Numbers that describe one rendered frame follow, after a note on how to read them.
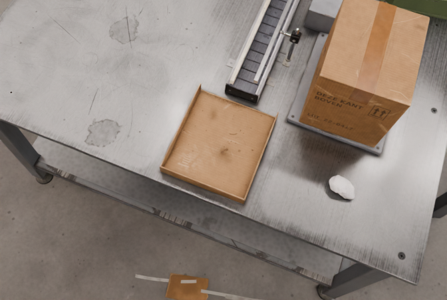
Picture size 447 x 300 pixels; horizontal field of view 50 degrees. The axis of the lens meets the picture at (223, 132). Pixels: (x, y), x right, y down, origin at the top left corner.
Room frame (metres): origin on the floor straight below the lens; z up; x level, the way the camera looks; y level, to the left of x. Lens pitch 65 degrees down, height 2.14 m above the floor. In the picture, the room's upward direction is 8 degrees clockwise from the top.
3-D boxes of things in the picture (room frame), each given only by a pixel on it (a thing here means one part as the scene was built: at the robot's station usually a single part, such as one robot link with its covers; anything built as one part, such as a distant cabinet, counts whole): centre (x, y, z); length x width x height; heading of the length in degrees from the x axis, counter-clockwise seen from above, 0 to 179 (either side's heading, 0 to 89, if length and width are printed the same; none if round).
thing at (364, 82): (0.79, -0.37, 0.99); 0.30 x 0.24 x 0.27; 167
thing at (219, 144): (0.58, 0.00, 0.85); 0.30 x 0.26 x 0.04; 166
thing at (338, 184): (0.48, -0.36, 0.85); 0.08 x 0.07 x 0.04; 30
